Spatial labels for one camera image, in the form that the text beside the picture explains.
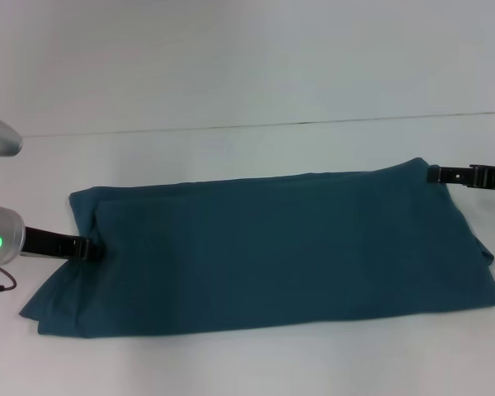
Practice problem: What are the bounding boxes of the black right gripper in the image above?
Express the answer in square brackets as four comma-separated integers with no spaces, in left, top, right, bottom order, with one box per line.
[427,163,495,193]

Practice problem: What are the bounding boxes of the left arm cable with plug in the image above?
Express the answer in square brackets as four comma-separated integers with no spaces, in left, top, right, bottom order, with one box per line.
[0,263,18,294]

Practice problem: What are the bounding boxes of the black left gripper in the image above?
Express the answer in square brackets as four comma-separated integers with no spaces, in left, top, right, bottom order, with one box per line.
[21,225,107,263]

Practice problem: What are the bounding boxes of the teal t-shirt with FREE print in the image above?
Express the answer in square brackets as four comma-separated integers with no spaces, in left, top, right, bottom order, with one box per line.
[18,156,495,340]

